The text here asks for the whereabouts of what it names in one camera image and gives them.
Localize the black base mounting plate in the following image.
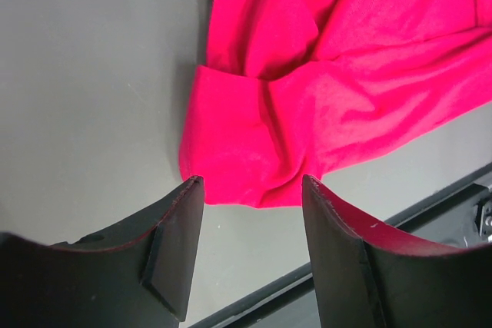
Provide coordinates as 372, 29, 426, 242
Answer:
185, 165, 491, 327

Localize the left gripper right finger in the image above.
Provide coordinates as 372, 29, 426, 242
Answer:
302, 175, 491, 327

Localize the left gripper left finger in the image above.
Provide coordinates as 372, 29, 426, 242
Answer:
1, 176, 204, 327

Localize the crimson t shirt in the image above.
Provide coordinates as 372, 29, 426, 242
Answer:
178, 0, 491, 208

